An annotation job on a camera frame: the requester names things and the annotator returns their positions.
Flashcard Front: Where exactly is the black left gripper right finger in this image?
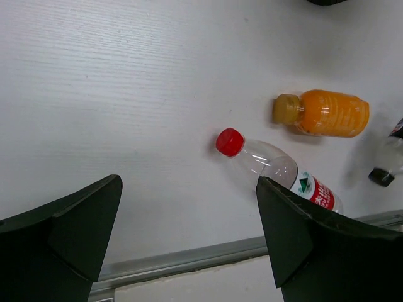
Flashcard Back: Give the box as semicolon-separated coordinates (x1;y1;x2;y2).
256;177;402;301

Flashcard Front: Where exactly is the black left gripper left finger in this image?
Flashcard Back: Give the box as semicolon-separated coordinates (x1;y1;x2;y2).
1;174;123;301

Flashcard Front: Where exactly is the clear bottle red label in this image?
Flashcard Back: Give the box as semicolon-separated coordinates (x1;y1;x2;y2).
215;128;343;214

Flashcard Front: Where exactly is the clear bottle dark blue label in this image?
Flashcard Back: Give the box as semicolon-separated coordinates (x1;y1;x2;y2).
368;119;402;187

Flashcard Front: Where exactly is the black plastic waste bin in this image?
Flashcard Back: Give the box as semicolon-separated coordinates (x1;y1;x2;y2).
308;0;346;6

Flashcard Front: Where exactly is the orange juice bottle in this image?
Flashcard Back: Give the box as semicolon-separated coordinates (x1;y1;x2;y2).
272;89;370;138

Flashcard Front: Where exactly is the aluminium front table rail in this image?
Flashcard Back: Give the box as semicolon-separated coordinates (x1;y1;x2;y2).
89;210;403;295

